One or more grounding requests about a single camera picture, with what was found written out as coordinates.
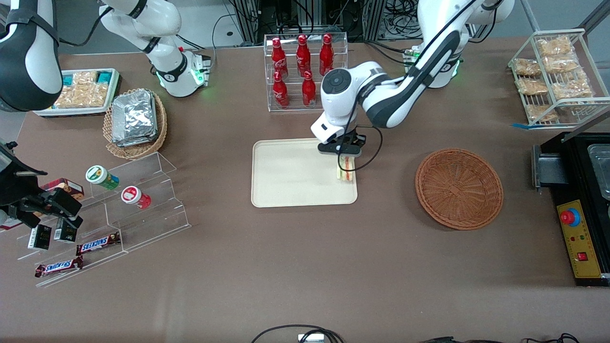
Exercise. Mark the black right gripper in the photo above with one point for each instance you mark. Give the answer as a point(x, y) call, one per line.
point(14, 188)

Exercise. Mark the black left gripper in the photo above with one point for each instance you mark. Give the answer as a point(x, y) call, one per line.
point(356, 140)

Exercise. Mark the triangular sandwich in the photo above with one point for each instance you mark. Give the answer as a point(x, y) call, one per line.
point(348, 169)

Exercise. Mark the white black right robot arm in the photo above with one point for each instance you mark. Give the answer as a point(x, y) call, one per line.
point(28, 57)

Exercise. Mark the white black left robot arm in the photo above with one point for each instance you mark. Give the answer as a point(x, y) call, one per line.
point(395, 95)

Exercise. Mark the beige serving tray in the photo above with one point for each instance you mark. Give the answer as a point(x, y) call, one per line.
point(290, 176)

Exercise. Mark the white rectangular snack tray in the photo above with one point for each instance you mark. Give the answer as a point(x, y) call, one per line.
point(43, 112)

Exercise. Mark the small wicker basket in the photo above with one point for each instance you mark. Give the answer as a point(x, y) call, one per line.
point(138, 150)

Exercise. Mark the large round wicker basket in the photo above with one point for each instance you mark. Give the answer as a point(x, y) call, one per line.
point(457, 188)

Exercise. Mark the small black carton box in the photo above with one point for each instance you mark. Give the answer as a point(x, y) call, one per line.
point(39, 237)
point(65, 232)

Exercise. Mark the dark red snack box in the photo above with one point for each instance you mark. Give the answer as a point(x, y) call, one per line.
point(66, 186)

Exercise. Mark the Snickers bar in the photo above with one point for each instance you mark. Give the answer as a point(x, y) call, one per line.
point(97, 244)
point(58, 267)

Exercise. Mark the green snack jar white lid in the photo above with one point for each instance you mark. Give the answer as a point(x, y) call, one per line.
point(101, 177)

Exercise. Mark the clear acrylic bottle rack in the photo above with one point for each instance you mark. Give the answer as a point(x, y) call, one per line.
point(290, 105)

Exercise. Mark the red cola bottle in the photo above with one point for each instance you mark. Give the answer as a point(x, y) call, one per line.
point(280, 89)
point(309, 89)
point(326, 53)
point(303, 56)
point(279, 57)

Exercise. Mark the red lid snack jar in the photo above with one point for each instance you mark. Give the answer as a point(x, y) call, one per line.
point(136, 197)

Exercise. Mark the clear acrylic tiered stand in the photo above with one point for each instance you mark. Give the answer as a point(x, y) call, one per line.
point(152, 209)

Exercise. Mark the silver foil packet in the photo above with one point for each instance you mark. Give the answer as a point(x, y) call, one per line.
point(135, 114)
point(138, 142)

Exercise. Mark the teal edged snack packet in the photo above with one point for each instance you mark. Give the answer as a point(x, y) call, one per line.
point(104, 77)
point(78, 97)
point(81, 78)

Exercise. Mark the brown table mat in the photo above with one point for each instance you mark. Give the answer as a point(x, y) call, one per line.
point(286, 262)

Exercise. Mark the black equipment rack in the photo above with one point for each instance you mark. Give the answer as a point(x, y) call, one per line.
point(286, 14)

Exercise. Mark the blue tape strip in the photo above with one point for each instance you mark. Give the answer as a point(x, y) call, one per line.
point(524, 126)

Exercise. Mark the clear bag of snacks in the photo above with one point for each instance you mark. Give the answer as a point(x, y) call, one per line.
point(526, 67)
point(531, 86)
point(560, 63)
point(554, 46)
point(572, 89)
point(541, 112)

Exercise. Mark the grey metal block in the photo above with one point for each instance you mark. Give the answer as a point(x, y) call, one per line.
point(550, 166)

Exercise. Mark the black machine base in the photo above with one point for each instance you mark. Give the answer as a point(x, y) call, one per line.
point(572, 157)

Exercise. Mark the red emergency stop button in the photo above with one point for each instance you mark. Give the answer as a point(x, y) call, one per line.
point(569, 217)

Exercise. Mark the yellow control panel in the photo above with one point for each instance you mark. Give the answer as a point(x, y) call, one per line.
point(584, 238)

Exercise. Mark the clear plastic container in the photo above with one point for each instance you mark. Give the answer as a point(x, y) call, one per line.
point(600, 166)

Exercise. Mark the grey metal frame bar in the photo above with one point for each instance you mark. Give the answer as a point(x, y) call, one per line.
point(588, 123)

